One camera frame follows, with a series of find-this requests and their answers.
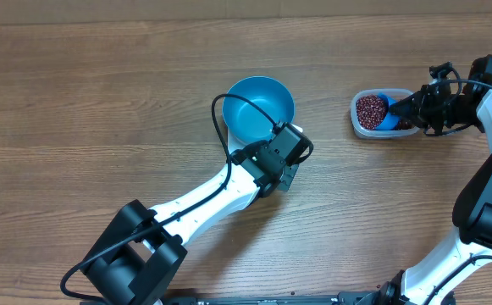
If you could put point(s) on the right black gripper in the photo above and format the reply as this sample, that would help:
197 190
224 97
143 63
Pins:
414 108

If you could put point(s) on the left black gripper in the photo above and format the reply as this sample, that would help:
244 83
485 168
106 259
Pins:
286 175

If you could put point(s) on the blue plastic measuring scoop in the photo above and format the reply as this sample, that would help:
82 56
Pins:
390 121

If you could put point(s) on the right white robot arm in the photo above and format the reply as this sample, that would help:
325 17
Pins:
468 246

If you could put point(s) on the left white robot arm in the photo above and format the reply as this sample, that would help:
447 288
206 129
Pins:
136 257

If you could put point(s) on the blue metal bowl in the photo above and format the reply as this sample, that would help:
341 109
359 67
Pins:
247 123

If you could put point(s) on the red beans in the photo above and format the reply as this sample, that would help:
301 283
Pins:
371 111

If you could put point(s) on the clear plastic container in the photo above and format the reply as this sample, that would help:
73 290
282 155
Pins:
360 132

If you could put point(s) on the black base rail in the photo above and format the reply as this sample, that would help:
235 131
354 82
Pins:
267 300

